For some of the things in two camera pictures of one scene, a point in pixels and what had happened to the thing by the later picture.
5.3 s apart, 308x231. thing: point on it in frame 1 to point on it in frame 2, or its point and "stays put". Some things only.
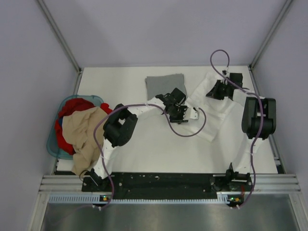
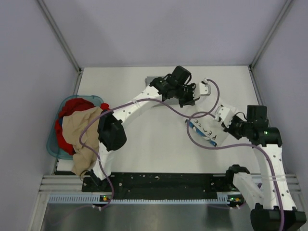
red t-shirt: [72, 105] stays put
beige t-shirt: [79, 127] stays put
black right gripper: [213, 93] to [229, 129]
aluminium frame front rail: [51, 184] stays put
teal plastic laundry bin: [53, 147] stays put
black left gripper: [180, 119] to [190, 101]
